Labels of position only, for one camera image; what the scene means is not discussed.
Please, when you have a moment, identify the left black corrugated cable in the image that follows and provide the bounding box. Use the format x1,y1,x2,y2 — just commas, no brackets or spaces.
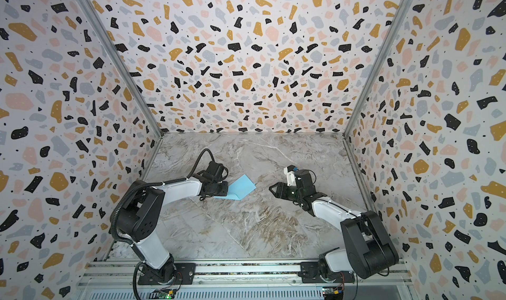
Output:
109,148,216,241

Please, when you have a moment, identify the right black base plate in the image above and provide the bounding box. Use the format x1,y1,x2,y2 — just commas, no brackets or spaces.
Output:
298,261,355,284

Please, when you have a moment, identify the right circuit board with wires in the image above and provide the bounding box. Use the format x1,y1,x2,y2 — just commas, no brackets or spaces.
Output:
322,286,344,300

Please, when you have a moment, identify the light blue paper sheet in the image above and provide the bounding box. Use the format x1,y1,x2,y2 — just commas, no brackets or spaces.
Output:
215,175,256,201

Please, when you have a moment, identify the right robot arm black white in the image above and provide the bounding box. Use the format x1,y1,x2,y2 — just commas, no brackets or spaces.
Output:
269,165,399,283

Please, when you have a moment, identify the aluminium corner post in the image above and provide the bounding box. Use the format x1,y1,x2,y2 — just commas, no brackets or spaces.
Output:
343,0,413,141
76,0,163,139

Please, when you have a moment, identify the right aluminium corner post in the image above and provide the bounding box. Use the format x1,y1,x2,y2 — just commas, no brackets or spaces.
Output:
343,0,413,141

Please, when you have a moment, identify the left aluminium corner post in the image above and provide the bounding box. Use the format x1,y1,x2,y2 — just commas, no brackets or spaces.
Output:
76,0,163,139

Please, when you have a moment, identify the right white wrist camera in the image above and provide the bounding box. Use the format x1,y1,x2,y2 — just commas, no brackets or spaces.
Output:
283,165,298,187

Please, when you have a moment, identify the aluminium front rail frame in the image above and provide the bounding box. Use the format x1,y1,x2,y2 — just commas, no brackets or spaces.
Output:
73,259,417,299

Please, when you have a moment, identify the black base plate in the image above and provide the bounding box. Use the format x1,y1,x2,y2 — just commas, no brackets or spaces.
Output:
138,263,196,286
298,261,355,284

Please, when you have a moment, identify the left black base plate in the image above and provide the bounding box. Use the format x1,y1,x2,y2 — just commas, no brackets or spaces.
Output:
138,263,196,286

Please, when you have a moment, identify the left green circuit board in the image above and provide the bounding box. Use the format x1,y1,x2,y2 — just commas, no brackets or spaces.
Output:
149,288,177,300

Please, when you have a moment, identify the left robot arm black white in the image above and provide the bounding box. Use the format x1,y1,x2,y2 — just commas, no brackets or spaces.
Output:
110,161,229,270

